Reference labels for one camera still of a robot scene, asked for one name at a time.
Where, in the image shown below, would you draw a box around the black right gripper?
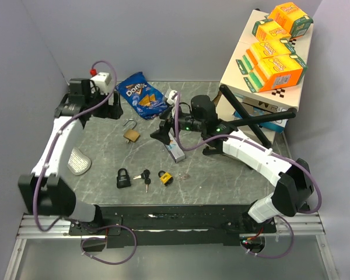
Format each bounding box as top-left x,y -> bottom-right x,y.
150,103 -> 205,145

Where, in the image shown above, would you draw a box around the brass padlock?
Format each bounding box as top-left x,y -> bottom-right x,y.
123,118 -> 141,143

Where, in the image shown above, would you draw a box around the black headed keys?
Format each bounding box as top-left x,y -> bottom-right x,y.
133,169 -> 151,193

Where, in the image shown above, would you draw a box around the yellow padlock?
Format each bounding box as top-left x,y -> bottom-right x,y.
158,170 -> 173,186

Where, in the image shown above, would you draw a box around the black padlock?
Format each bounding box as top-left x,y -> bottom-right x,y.
116,168 -> 131,189

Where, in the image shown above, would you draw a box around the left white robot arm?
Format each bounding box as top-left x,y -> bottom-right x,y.
18,72 -> 123,235

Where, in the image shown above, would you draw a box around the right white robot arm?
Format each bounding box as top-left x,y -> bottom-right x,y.
151,90 -> 319,232

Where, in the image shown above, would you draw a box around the purple white toothpaste box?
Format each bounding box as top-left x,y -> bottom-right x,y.
165,132 -> 186,163

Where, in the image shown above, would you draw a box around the blue Doritos chip bag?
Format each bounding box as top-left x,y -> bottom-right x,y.
115,72 -> 168,120

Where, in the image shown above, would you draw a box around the white mesh scrubbing pad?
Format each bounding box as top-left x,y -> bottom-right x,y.
67,148 -> 92,176

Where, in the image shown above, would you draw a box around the blue box under shelf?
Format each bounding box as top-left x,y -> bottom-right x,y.
230,111 -> 295,133

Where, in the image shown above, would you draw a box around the orange sponge pack front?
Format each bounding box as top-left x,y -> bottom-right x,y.
243,54 -> 307,93

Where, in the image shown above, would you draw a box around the orange sponge pack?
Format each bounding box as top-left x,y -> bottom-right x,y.
267,2 -> 313,38
243,54 -> 307,93
252,19 -> 291,42

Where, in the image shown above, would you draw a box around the orange sponge pack top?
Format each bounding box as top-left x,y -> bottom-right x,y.
267,2 -> 313,38

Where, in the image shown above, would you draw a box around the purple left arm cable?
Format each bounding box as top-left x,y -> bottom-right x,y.
31,60 -> 118,232

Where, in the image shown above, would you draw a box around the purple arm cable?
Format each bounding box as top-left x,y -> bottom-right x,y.
31,60 -> 118,232
173,92 -> 323,214

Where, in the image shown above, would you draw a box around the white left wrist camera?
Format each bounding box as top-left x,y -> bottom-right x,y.
90,68 -> 113,95

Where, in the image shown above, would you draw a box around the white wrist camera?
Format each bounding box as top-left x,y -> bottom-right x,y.
90,68 -> 113,95
164,89 -> 178,107

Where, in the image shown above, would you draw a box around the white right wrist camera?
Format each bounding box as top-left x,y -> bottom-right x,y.
164,89 -> 178,107

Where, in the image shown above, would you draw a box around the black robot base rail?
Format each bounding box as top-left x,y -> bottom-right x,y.
69,204 -> 277,249

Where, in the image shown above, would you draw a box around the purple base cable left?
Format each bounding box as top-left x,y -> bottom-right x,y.
80,224 -> 138,266

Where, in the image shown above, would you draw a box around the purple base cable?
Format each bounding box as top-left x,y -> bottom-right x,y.
80,224 -> 138,266
244,215 -> 295,259

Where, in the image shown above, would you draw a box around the white shelf with black frame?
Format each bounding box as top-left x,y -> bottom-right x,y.
216,10 -> 314,148

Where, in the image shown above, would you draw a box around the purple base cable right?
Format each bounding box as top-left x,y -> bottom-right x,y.
244,215 -> 295,259

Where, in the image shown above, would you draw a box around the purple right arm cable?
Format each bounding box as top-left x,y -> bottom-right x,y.
173,92 -> 323,214

